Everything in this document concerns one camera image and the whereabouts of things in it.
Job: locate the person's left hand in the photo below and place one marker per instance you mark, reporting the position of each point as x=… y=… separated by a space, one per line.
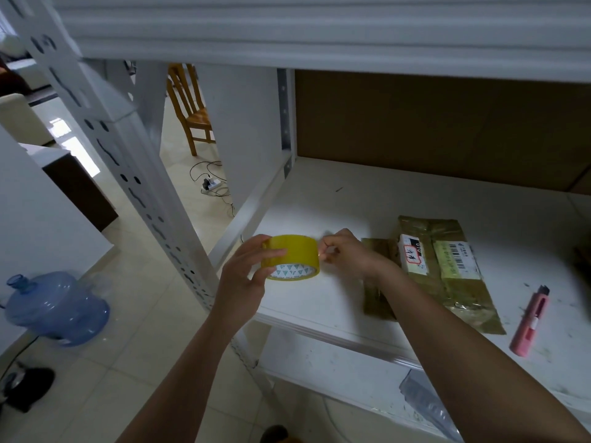
x=238 y=286

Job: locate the person's right hand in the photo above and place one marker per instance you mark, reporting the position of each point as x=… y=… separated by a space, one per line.
x=356 y=255

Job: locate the white metal shelf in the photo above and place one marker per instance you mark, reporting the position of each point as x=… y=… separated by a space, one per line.
x=351 y=207

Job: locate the yellow tape roll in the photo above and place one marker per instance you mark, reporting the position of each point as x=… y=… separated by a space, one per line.
x=294 y=252

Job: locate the barcode label cardboard box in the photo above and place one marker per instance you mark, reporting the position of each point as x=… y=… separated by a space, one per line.
x=452 y=272

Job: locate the pink utility knife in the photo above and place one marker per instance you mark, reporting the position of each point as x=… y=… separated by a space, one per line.
x=530 y=320

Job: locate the person's right forearm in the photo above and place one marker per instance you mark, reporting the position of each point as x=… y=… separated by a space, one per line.
x=480 y=364

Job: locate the person's left forearm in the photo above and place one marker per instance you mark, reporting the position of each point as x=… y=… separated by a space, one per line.
x=180 y=387

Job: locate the person's left leg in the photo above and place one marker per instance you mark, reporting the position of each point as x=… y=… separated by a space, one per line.
x=275 y=434

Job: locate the white power strip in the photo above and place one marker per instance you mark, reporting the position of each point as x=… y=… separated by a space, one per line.
x=212 y=184

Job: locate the blue round object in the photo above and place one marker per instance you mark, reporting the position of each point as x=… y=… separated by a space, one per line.
x=60 y=309

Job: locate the dark brown cabinet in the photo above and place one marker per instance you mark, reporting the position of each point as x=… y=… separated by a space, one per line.
x=83 y=189

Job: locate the wooden chair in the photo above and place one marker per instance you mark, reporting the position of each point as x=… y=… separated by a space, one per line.
x=189 y=106

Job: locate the white board panel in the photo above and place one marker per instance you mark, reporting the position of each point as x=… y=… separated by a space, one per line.
x=37 y=244

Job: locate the black floor object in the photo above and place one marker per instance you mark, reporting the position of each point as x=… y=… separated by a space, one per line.
x=28 y=387

